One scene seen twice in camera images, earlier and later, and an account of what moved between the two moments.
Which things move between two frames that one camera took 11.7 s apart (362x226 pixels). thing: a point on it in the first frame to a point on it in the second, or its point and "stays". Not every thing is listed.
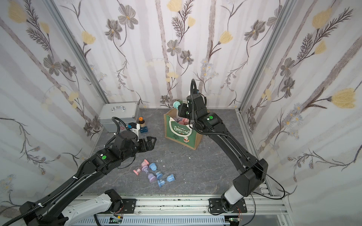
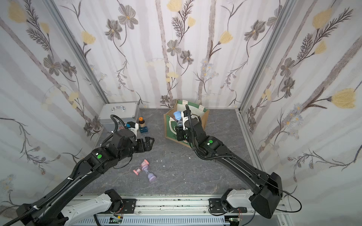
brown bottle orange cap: (142, 122) stays
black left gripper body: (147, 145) stays
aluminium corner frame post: (73, 44) stays
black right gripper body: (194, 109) to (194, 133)
